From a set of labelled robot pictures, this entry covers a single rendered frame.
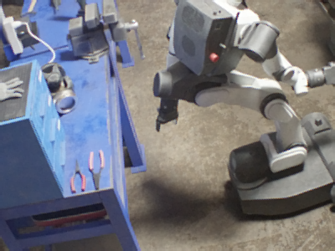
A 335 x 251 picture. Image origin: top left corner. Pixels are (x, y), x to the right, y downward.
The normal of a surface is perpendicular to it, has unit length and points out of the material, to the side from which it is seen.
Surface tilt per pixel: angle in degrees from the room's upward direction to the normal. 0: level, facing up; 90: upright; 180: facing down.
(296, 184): 0
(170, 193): 0
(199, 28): 67
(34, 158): 90
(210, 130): 0
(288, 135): 90
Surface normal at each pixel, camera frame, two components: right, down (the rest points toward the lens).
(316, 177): -0.20, -0.75
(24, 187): 0.10, 0.62
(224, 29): 0.60, 0.57
